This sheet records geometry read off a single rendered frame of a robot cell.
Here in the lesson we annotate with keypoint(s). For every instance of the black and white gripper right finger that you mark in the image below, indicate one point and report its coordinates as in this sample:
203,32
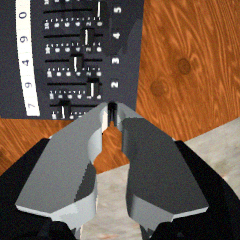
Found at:
169,182

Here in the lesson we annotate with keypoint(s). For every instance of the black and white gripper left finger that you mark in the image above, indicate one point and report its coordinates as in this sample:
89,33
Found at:
55,180

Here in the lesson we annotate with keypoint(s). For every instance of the black lighting desk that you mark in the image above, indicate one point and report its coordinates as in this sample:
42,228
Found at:
40,40

